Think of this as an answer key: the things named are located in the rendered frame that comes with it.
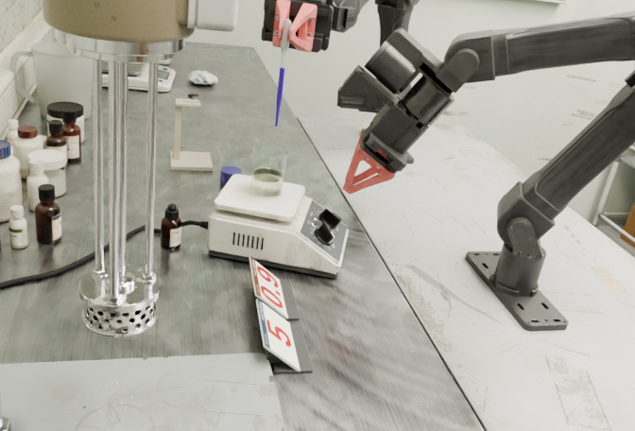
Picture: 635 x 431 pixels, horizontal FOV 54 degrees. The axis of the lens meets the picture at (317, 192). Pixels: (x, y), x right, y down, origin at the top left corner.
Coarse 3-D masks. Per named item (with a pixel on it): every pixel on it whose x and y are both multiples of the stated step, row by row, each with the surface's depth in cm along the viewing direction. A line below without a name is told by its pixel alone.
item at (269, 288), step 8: (256, 264) 86; (264, 272) 85; (264, 280) 83; (272, 280) 86; (264, 288) 81; (272, 288) 84; (264, 296) 79; (272, 296) 82; (280, 296) 84; (280, 304) 82
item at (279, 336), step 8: (264, 304) 77; (264, 312) 76; (272, 312) 78; (272, 320) 76; (280, 320) 78; (272, 328) 74; (280, 328) 76; (272, 336) 72; (280, 336) 74; (288, 336) 76; (272, 344) 71; (280, 344) 72; (288, 344) 74; (280, 352) 71; (288, 352) 73; (288, 360) 71
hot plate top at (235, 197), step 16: (240, 176) 99; (224, 192) 93; (240, 192) 94; (288, 192) 96; (304, 192) 97; (224, 208) 89; (240, 208) 89; (256, 208) 89; (272, 208) 90; (288, 208) 91
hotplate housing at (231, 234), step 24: (216, 216) 90; (240, 216) 90; (216, 240) 91; (240, 240) 90; (264, 240) 90; (288, 240) 89; (264, 264) 92; (288, 264) 91; (312, 264) 90; (336, 264) 90
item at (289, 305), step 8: (280, 280) 88; (280, 288) 86; (288, 288) 87; (256, 296) 78; (288, 296) 85; (272, 304) 80; (288, 304) 83; (280, 312) 80; (288, 312) 82; (296, 312) 82
